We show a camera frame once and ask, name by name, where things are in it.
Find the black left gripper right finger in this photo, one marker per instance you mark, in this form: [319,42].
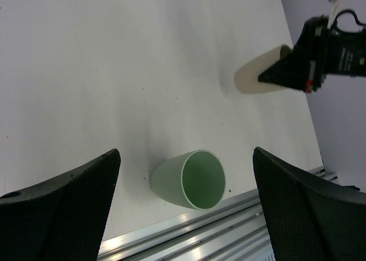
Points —
[307,217]

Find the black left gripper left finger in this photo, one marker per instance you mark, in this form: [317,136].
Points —
[62,218]

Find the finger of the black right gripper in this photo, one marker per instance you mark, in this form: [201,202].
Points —
[300,51]
[287,73]

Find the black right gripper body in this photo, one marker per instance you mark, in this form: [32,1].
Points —
[331,50]

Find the short green plastic cup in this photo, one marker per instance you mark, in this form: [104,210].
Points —
[193,180]

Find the aluminium mounting rail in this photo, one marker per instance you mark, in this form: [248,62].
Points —
[141,226]

